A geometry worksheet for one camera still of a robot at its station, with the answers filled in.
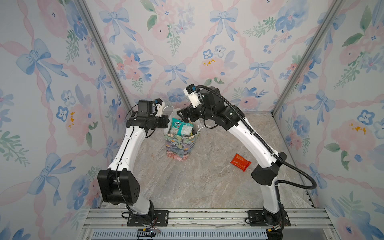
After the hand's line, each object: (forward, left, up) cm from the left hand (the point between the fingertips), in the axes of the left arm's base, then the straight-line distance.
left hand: (169, 118), depth 81 cm
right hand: (-3, -9, +11) cm, 15 cm away
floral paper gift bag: (-12, -5, -10) cm, 16 cm away
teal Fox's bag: (-1, -5, -6) cm, 8 cm away
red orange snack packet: (-14, -42, -24) cm, 50 cm away
